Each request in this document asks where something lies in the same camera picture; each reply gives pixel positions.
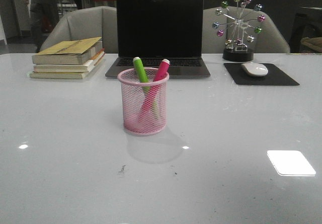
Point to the pink highlighter pen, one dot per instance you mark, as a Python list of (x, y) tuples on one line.
[(159, 74)]

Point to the green highlighter pen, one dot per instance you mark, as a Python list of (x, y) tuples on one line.
[(138, 65)]

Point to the pink mesh pen holder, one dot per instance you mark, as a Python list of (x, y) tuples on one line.
[(133, 93)]

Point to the grey laptop computer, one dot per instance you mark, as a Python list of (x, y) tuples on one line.
[(161, 29)]

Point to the middle cream book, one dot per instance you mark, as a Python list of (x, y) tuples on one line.
[(88, 66)]

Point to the cream book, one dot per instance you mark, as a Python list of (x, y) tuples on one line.
[(88, 66), (58, 75)]

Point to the top yellow book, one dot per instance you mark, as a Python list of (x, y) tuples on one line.
[(69, 52)]

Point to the right grey armchair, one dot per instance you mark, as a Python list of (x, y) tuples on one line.
[(262, 36)]

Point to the grey armchair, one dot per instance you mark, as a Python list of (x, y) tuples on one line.
[(262, 36), (87, 23)]

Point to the white computer mouse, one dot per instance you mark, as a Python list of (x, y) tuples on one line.
[(254, 69)]

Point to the left grey armchair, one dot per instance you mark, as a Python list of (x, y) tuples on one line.
[(87, 23)]

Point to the bottom cream book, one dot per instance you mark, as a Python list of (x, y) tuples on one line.
[(58, 75)]

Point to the ferris wheel desk toy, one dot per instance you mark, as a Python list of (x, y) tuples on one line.
[(236, 48)]

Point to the black mouse pad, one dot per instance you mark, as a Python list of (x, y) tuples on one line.
[(274, 77)]

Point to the person in black clothes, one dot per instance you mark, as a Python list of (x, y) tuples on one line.
[(39, 9)]

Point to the olive cushioned seat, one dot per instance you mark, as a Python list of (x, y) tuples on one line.
[(312, 43)]

